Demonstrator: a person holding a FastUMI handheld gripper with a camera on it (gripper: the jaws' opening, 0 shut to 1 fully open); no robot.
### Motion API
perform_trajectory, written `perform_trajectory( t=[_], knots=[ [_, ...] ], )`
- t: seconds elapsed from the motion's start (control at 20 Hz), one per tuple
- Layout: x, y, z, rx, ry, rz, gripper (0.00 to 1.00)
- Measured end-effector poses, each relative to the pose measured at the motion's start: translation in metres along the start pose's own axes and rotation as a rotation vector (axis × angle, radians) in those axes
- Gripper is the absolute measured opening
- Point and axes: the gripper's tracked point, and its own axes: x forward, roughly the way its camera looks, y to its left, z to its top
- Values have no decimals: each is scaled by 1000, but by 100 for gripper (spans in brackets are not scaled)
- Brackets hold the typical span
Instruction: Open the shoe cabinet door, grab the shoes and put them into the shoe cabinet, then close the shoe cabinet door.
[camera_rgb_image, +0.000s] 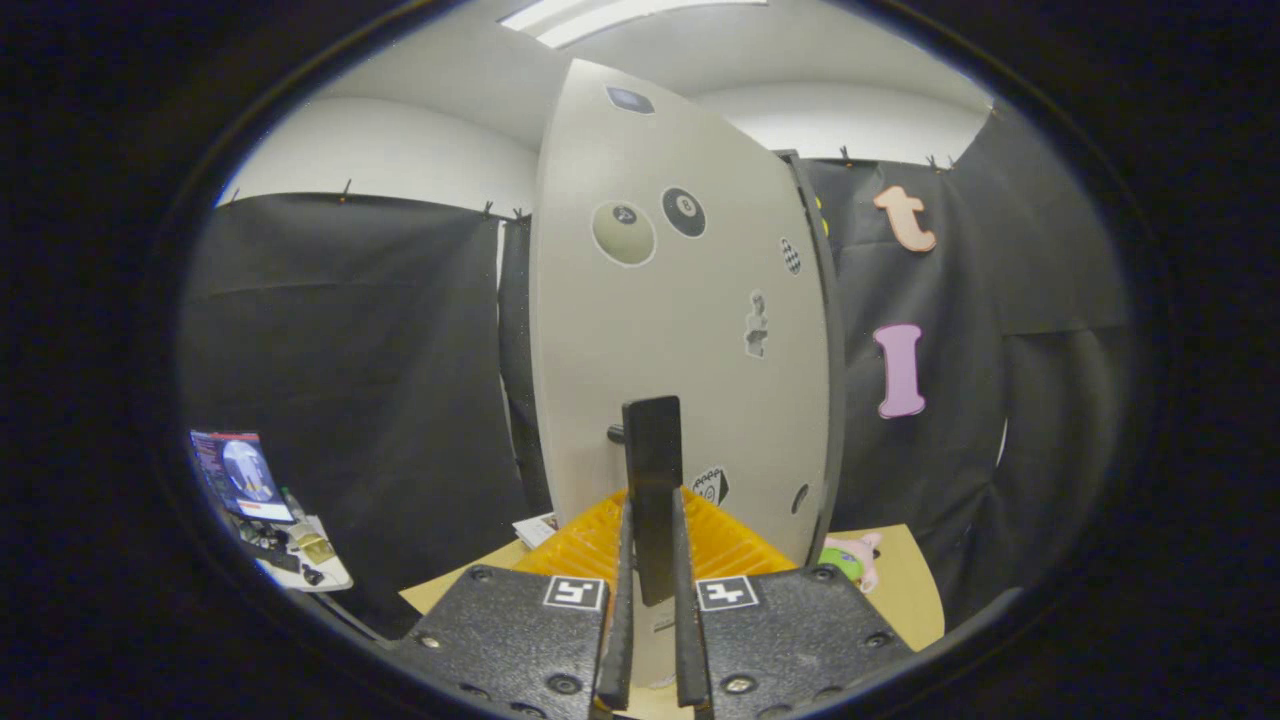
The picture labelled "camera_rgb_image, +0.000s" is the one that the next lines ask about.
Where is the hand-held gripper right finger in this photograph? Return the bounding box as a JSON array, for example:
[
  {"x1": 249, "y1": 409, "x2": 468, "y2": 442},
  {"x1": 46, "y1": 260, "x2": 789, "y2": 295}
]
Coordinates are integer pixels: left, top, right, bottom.
[{"x1": 670, "y1": 487, "x2": 916, "y2": 720}]

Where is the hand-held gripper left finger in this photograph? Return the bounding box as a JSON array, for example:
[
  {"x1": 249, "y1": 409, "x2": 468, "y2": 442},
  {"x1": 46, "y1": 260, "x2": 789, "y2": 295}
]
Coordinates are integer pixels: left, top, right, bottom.
[{"x1": 385, "y1": 487, "x2": 638, "y2": 720}]

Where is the black door handle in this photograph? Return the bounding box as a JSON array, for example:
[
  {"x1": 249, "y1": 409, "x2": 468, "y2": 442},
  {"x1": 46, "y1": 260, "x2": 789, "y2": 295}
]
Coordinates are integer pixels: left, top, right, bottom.
[{"x1": 607, "y1": 395, "x2": 684, "y2": 608}]

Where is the beige shoe cabinet door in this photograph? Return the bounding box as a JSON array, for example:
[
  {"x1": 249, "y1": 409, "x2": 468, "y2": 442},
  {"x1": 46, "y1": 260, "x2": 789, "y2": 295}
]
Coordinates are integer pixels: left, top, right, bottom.
[{"x1": 528, "y1": 58, "x2": 833, "y2": 691}]

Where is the pink plush toy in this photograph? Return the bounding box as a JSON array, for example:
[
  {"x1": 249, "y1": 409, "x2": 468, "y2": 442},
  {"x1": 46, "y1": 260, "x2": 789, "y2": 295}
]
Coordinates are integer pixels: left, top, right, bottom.
[{"x1": 818, "y1": 532, "x2": 883, "y2": 593}]

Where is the black backdrop cloth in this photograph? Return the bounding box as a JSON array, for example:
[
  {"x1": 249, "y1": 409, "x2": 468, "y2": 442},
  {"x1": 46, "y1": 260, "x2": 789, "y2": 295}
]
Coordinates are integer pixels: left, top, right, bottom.
[{"x1": 180, "y1": 100, "x2": 1136, "y2": 641}]

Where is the long ceiling light panel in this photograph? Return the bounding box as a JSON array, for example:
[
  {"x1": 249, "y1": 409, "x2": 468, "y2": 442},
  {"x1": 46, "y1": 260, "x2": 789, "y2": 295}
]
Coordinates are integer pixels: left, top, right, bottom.
[{"x1": 498, "y1": 0, "x2": 769, "y2": 49}]

